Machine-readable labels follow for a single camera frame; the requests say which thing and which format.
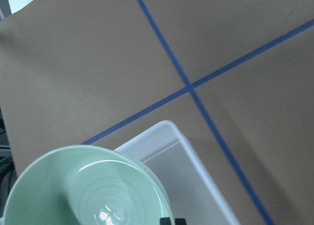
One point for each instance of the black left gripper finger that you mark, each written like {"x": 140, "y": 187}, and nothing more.
{"x": 168, "y": 221}

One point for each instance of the clear plastic storage box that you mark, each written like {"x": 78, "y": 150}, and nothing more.
{"x": 192, "y": 192}

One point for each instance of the green ceramic bowl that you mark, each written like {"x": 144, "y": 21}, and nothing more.
{"x": 86, "y": 185}

